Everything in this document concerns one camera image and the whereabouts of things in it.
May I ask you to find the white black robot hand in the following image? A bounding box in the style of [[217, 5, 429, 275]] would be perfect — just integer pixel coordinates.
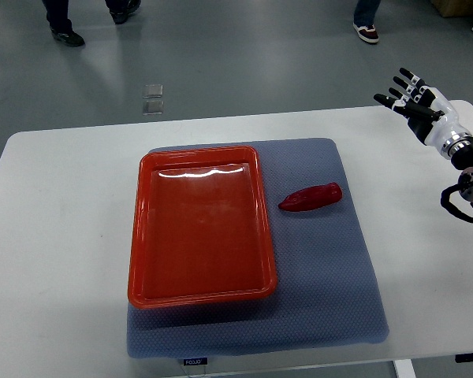
[[374, 68, 473, 160]]

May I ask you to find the red pepper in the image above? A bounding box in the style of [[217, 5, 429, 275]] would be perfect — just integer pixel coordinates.
[[278, 182, 343, 212]]

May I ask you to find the red plastic tray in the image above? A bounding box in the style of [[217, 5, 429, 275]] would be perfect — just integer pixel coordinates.
[[128, 146, 277, 309]]

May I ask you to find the red white sneaker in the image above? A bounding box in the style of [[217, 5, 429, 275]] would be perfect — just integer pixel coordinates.
[[353, 0, 381, 44]]

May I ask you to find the cardboard box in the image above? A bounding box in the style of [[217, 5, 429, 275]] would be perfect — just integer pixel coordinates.
[[430, 0, 473, 17]]

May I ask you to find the blue-grey textured mat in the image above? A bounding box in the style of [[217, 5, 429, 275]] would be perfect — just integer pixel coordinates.
[[127, 138, 389, 359]]

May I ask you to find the black table control panel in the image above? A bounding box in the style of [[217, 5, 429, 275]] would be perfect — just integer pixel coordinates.
[[455, 353, 473, 363]]

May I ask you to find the white table leg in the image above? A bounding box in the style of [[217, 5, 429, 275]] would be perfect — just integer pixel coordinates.
[[393, 359, 416, 378]]

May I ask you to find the lower metal floor plate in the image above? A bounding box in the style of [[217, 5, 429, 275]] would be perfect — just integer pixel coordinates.
[[142, 100, 164, 115]]

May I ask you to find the metal floor plate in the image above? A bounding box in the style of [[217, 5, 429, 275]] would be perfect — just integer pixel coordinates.
[[142, 84, 163, 98], [142, 100, 164, 115]]

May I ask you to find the upper metal floor plate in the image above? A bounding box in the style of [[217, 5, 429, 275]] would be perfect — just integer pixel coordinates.
[[142, 84, 163, 98]]

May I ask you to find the person black shoe right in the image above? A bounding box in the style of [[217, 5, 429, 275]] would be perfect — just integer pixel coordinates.
[[105, 0, 141, 24]]

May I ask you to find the person black shoe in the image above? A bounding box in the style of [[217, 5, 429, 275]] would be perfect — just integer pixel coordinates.
[[105, 0, 141, 24], [42, 0, 85, 47]]

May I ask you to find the black label tag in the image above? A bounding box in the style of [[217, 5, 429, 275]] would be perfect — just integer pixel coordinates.
[[183, 357, 208, 366]]

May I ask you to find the person black shoe left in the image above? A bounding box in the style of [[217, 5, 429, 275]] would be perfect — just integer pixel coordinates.
[[42, 0, 85, 47]]

